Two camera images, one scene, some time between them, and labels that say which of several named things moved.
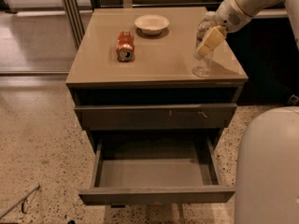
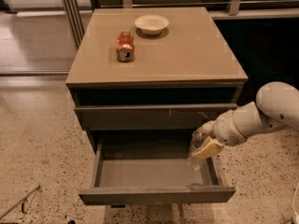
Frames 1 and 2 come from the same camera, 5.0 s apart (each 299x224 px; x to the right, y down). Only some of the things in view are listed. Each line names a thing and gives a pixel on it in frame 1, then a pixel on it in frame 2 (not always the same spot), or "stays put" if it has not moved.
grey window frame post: [73, 13] stays put
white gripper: [230, 17] to [224, 129]
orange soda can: [125, 47] stays put
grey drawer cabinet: [151, 121] stays put
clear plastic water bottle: [203, 68] to [196, 163]
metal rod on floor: [38, 187] stays put
